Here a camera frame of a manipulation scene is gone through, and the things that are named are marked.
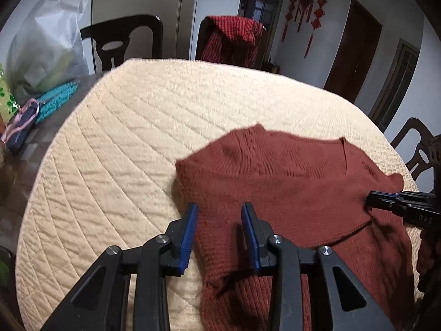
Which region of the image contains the red Chinese knot ornament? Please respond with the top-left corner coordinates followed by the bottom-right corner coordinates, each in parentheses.
top-left (282, 0), bottom-right (299, 42)
top-left (298, 0), bottom-right (315, 59)
top-left (311, 0), bottom-right (328, 30)

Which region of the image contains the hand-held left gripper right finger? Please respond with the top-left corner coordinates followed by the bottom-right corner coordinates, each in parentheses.
top-left (241, 202), bottom-right (395, 331)

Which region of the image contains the grey framed door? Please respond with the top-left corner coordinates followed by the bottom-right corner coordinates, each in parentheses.
top-left (369, 38), bottom-right (421, 132)

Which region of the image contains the teal knitted cloth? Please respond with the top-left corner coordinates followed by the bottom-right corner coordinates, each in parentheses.
top-left (34, 81), bottom-right (80, 125)

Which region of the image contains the rust red knitted sweater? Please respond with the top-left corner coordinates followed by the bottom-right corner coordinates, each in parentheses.
top-left (175, 123), bottom-right (419, 331)

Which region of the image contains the beige quilted blanket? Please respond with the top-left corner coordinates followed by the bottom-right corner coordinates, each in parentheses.
top-left (15, 58), bottom-right (424, 331)

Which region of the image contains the navy item with pink strap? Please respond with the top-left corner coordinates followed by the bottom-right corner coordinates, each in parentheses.
top-left (2, 98), bottom-right (40, 152)

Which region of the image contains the green leaf-print bag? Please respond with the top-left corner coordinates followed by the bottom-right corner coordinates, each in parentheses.
top-left (0, 64), bottom-right (18, 125)

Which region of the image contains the dark brown door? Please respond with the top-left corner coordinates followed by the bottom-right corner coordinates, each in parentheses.
top-left (323, 0), bottom-right (383, 104)

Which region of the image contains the window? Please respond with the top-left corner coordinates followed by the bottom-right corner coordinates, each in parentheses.
top-left (254, 0), bottom-right (273, 21)

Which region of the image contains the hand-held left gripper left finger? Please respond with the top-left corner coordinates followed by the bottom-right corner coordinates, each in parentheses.
top-left (39, 202), bottom-right (198, 331)

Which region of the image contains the dark doorway frame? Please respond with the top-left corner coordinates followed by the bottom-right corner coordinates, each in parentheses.
top-left (241, 0), bottom-right (286, 74)

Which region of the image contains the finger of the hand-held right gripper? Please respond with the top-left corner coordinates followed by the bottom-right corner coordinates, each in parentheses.
top-left (366, 196), bottom-right (408, 219)
top-left (370, 190), bottom-right (439, 203)

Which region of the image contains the red checked garment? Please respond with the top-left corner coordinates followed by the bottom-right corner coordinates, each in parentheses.
top-left (201, 15), bottom-right (264, 70)

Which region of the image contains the white plastic bag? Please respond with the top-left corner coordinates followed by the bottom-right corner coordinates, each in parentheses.
top-left (5, 0), bottom-right (91, 100)

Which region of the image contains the person's right hand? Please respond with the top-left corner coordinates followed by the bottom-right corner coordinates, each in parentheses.
top-left (416, 229), bottom-right (441, 293)

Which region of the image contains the black wooden chair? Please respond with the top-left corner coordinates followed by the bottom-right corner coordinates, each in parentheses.
top-left (80, 14), bottom-right (163, 74)
top-left (195, 16), bottom-right (267, 71)
top-left (390, 117), bottom-right (438, 183)

